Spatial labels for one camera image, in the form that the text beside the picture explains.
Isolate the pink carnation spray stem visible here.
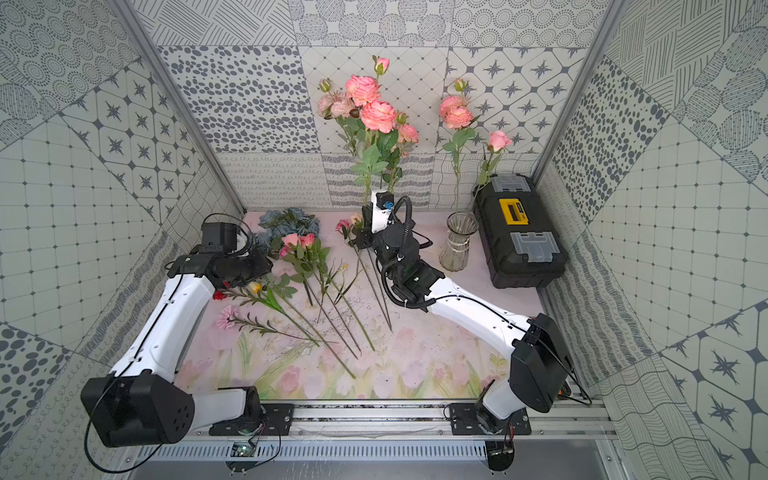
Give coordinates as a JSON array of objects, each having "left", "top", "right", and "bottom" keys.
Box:
[{"left": 317, "top": 75, "right": 375, "bottom": 198}]

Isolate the pink flower bunch on table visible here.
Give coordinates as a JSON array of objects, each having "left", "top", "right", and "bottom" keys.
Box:
[{"left": 278, "top": 233, "right": 375, "bottom": 358}]

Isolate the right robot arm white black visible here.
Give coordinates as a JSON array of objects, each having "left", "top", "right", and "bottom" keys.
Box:
[{"left": 360, "top": 190, "right": 573, "bottom": 434}]

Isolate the blue grey rose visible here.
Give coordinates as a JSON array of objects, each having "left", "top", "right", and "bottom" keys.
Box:
[{"left": 256, "top": 207, "right": 320, "bottom": 250}]

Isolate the black toolbox yellow label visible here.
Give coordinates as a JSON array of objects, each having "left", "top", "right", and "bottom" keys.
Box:
[{"left": 473, "top": 173, "right": 568, "bottom": 289}]

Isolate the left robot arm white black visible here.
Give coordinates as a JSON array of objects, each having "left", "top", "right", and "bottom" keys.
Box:
[{"left": 81, "top": 222, "right": 272, "bottom": 448}]

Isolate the clear glass vase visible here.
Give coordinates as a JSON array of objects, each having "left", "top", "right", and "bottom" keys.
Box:
[{"left": 439, "top": 211, "right": 479, "bottom": 272}]

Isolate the pink rose single stem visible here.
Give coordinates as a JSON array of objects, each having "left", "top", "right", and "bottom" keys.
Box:
[{"left": 382, "top": 120, "right": 399, "bottom": 192}]

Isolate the large pink peony spray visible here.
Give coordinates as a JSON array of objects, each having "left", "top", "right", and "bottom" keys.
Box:
[{"left": 439, "top": 78, "right": 475, "bottom": 212}]

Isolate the magenta rosebud stem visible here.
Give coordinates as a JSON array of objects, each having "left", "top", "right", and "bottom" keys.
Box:
[{"left": 336, "top": 218, "right": 392, "bottom": 330}]

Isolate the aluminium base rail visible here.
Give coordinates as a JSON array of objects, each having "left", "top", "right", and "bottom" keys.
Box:
[{"left": 155, "top": 397, "right": 619, "bottom": 442}]

